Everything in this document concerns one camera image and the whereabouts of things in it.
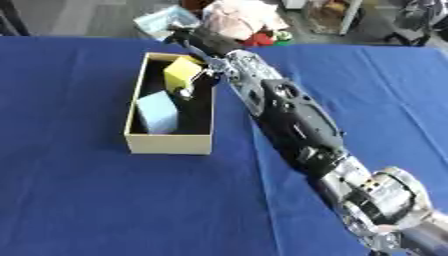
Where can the green toy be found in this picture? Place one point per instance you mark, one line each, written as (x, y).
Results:
(284, 36)

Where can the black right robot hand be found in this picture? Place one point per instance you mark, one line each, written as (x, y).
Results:
(205, 40)

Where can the light blue block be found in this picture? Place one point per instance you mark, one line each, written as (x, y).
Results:
(157, 113)

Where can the light blue plastic bag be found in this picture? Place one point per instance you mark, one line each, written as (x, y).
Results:
(166, 19)

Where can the tan cardboard box black inside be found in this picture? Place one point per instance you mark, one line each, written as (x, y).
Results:
(169, 145)

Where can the white post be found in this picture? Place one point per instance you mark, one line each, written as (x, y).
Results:
(350, 15)

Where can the black chair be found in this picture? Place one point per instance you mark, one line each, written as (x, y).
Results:
(417, 20)

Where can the yellow block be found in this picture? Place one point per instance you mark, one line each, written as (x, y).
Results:
(179, 71)

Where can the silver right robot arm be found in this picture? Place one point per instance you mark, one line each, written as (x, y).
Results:
(303, 126)

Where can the red toy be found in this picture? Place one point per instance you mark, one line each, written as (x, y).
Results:
(259, 39)

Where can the dark stand leg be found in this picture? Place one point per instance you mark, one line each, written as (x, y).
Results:
(13, 16)

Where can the pink white crumpled bag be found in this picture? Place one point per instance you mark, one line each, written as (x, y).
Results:
(242, 16)

